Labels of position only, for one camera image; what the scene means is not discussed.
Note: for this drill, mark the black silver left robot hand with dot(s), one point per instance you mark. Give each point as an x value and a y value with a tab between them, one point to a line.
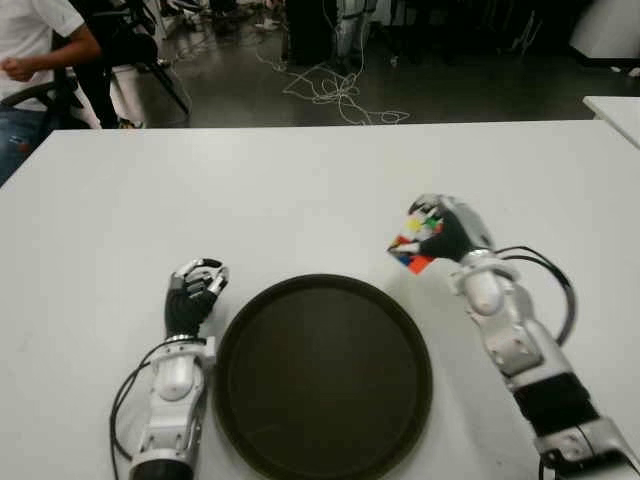
189	310

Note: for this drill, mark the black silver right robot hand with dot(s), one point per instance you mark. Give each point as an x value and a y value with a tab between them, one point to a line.
460	235

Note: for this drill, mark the multicolour Rubik's cube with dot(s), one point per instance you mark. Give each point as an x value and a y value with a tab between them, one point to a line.
420	262

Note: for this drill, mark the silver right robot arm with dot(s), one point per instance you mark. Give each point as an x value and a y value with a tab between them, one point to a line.
520	345

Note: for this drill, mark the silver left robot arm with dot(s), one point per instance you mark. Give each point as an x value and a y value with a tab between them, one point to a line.
175	385

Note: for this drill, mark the dark brown round plate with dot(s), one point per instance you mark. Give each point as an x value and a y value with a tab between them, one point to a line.
322	380

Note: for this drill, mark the white side table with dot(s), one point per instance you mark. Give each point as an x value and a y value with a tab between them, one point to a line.
617	115

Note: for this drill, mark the white legged walking figure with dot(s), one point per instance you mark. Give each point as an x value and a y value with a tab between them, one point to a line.
127	92

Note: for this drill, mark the black office chair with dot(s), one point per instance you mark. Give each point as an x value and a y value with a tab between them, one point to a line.
65	95

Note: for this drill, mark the tall black cabinet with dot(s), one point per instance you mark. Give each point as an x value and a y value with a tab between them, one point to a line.
307	35

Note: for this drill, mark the white cabinet with black base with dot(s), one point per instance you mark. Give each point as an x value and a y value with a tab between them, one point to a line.
610	30

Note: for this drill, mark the black stool with splayed legs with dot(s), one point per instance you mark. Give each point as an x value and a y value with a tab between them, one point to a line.
140	45

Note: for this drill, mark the white power strip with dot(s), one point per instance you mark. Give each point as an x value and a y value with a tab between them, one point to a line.
265	24

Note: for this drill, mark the person in white shirt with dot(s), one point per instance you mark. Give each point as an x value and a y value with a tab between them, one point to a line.
30	30

